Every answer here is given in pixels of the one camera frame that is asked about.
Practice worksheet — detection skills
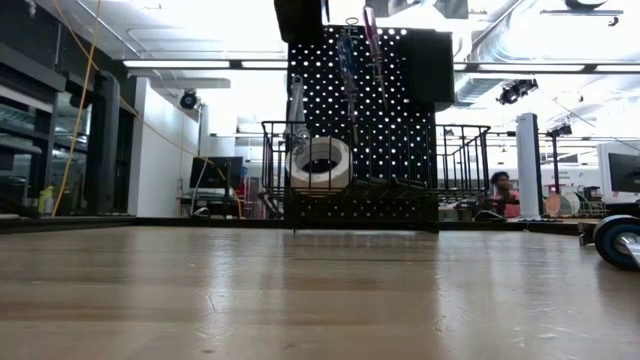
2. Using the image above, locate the white masking tape roll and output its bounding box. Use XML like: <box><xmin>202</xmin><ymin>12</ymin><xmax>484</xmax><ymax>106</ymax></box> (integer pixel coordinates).
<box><xmin>284</xmin><ymin>136</ymin><xmax>354</xmax><ymax>190</ymax></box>

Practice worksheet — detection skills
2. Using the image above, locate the black metal pegboard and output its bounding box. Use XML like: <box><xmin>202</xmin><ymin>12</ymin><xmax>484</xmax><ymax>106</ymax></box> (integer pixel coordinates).
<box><xmin>285</xmin><ymin>24</ymin><xmax>441</xmax><ymax>234</ymax></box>

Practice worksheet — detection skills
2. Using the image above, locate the red clear-handled screwdriver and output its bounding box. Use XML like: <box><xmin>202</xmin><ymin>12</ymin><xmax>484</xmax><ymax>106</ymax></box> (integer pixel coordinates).
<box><xmin>362</xmin><ymin>5</ymin><xmax>389</xmax><ymax>109</ymax></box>

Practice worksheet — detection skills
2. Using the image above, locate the black teal-handled screwdriver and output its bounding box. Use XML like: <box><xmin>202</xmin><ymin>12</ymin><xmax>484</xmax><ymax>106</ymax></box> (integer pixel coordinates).
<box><xmin>592</xmin><ymin>213</ymin><xmax>640</xmax><ymax>272</ymax></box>

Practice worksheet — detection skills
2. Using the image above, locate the small black screen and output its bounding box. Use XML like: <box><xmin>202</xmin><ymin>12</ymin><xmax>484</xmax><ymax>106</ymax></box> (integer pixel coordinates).
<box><xmin>188</xmin><ymin>156</ymin><xmax>245</xmax><ymax>190</ymax></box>

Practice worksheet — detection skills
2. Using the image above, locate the round black lamp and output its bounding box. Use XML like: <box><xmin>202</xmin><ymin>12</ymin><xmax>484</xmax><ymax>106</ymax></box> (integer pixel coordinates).
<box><xmin>178</xmin><ymin>88</ymin><xmax>201</xmax><ymax>110</ymax></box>

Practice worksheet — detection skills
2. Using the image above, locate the tall black pegboard bin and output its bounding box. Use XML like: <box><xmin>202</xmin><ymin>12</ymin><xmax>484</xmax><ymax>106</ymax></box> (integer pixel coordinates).
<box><xmin>399</xmin><ymin>28</ymin><xmax>456</xmax><ymax>112</ymax></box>

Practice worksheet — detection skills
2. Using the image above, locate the person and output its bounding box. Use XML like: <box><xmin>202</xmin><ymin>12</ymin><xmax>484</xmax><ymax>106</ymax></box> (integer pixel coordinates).
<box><xmin>488</xmin><ymin>170</ymin><xmax>522</xmax><ymax>219</ymax></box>

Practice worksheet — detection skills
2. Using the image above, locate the white tower fan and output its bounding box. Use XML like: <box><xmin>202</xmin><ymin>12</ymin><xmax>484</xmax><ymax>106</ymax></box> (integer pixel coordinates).
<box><xmin>516</xmin><ymin>112</ymin><xmax>544</xmax><ymax>219</ymax></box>

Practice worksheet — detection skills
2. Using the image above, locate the black ceiling spotlight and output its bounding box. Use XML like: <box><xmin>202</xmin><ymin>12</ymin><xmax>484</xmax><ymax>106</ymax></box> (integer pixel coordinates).
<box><xmin>496</xmin><ymin>79</ymin><xmax>540</xmax><ymax>107</ymax></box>

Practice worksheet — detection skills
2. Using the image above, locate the yellow-green spray bottle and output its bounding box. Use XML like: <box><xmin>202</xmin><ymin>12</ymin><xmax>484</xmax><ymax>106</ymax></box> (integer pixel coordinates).
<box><xmin>37</xmin><ymin>184</ymin><xmax>55</xmax><ymax>215</ymax></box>

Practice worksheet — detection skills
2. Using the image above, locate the black shelving unit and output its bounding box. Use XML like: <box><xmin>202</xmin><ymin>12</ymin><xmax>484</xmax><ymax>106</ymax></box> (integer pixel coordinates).
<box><xmin>0</xmin><ymin>39</ymin><xmax>69</xmax><ymax>217</ymax></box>

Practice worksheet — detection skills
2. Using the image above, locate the black computer monitor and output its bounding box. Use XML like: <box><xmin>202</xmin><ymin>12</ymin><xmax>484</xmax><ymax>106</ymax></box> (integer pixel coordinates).
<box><xmin>607</xmin><ymin>152</ymin><xmax>640</xmax><ymax>195</ymax></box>

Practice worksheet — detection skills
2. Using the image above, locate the black wire basket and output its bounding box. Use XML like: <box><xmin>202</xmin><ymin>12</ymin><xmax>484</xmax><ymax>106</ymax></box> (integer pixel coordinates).
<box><xmin>260</xmin><ymin>120</ymin><xmax>492</xmax><ymax>204</ymax></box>

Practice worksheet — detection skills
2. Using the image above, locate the grey ceiling duct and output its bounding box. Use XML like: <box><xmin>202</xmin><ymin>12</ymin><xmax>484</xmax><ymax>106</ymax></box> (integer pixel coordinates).
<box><xmin>454</xmin><ymin>77</ymin><xmax>501</xmax><ymax>109</ymax></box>

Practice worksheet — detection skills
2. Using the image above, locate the black pole frame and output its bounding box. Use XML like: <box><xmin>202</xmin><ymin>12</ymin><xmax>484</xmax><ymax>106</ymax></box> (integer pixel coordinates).
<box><xmin>481</xmin><ymin>130</ymin><xmax>517</xmax><ymax>174</ymax></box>

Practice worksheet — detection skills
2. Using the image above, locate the black pipe post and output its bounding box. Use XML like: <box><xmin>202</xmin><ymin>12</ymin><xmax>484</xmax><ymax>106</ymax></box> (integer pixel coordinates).
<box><xmin>83</xmin><ymin>69</ymin><xmax>122</xmax><ymax>215</ymax></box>

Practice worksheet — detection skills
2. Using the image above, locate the black stand with camera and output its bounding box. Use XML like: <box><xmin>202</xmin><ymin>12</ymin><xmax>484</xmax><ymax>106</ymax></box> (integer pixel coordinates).
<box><xmin>545</xmin><ymin>123</ymin><xmax>574</xmax><ymax>197</ymax></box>

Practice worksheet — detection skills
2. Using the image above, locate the yellow cable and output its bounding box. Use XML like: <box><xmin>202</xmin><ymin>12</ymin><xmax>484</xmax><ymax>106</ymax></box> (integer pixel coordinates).
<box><xmin>51</xmin><ymin>0</ymin><xmax>105</xmax><ymax>217</ymax></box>

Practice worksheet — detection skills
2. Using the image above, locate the small silver wire basket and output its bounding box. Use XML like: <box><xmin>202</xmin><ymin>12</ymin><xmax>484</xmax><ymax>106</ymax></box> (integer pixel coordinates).
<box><xmin>579</xmin><ymin>199</ymin><xmax>609</xmax><ymax>219</ymax></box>

